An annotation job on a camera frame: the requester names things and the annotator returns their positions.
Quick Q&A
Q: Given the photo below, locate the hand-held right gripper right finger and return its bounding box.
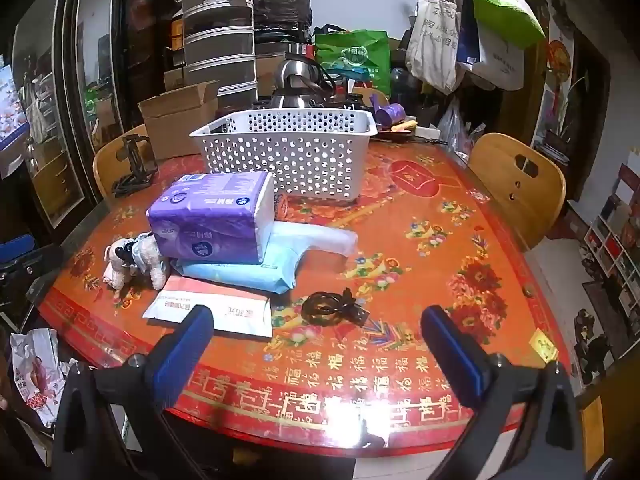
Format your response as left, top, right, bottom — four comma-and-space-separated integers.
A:
420, 305, 586, 480

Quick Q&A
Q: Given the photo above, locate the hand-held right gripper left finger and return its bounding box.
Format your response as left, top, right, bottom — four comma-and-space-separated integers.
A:
52, 304, 216, 480

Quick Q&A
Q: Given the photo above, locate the white plush toy dog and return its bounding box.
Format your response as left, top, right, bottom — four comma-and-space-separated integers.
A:
102, 232, 168, 292

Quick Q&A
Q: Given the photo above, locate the light blue wet wipes pack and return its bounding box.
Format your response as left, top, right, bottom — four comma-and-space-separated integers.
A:
172, 222, 360, 295

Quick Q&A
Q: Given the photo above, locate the purple tissue pack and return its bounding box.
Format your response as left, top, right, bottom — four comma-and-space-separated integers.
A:
146, 170, 276, 265

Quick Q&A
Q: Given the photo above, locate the white perforated plastic basket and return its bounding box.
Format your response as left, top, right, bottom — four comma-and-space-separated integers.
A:
189, 108, 379, 202

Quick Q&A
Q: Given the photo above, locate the white and pink paper packet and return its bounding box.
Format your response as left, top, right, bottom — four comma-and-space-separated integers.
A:
142, 275, 273, 338

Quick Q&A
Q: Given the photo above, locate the red floral tablecloth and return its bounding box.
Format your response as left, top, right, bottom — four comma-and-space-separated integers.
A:
37, 140, 573, 456

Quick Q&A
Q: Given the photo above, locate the red and white plastic bag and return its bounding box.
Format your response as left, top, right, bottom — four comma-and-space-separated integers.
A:
10, 329, 73, 428

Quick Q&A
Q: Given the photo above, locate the wooden chair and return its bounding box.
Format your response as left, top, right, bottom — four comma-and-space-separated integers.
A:
467, 132, 567, 251
92, 135, 158, 201

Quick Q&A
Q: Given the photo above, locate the black phone stand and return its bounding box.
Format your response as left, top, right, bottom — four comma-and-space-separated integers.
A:
111, 134, 160, 197

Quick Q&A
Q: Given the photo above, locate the cluttered storage shelf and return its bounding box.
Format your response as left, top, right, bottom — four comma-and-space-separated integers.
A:
580, 160, 640, 311

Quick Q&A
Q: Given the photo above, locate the clear plastic bag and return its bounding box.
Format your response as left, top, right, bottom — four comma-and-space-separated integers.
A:
440, 97, 473, 153

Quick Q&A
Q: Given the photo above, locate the open cardboard box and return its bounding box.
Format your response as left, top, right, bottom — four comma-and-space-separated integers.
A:
137, 80, 221, 161

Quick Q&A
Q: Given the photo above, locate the purple plastic cup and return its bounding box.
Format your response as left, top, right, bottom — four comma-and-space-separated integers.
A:
370, 92, 406, 128

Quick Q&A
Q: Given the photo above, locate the white and blue tote bag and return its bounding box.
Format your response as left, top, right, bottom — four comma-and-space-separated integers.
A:
455, 5, 526, 91

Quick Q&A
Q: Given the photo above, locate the stainless steel kettle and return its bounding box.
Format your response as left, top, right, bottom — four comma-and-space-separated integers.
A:
270, 52, 336, 111

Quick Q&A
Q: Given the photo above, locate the beige canvas tote bag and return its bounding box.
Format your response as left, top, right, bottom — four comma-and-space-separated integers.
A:
405, 0, 466, 95

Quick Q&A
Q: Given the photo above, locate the green printed shopping bag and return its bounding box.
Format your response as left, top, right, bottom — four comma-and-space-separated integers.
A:
314, 30, 392, 98

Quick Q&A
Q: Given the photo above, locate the stack of grey storage containers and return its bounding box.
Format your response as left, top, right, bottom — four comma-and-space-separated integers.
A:
172, 0, 258, 111

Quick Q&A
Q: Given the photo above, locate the bright green tote bag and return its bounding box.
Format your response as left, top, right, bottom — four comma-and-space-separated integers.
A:
457, 0, 547, 51

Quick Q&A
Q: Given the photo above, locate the black storage bag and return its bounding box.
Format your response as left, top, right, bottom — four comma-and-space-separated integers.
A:
250, 0, 313, 56

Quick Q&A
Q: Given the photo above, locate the coiled black cable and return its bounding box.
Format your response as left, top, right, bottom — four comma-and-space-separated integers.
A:
300, 287, 372, 331

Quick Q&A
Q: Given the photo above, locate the orchid wall calendar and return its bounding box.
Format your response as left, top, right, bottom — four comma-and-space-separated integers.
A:
532, 0, 611, 161

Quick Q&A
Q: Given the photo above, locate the wall poster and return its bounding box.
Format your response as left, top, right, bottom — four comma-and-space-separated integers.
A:
0, 65, 31, 161

